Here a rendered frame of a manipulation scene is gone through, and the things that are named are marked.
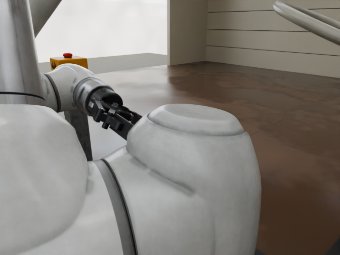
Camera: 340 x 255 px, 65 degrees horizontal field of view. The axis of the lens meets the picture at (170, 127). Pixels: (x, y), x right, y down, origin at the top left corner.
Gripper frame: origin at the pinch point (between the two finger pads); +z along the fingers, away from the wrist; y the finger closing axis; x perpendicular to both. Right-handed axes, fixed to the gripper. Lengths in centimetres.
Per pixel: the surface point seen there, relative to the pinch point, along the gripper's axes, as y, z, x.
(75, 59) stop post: -18, -72, 4
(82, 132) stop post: -34, -68, -25
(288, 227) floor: -151, 6, -35
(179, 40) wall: -561, -543, 158
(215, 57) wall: -689, -490, 170
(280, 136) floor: -278, -64, 18
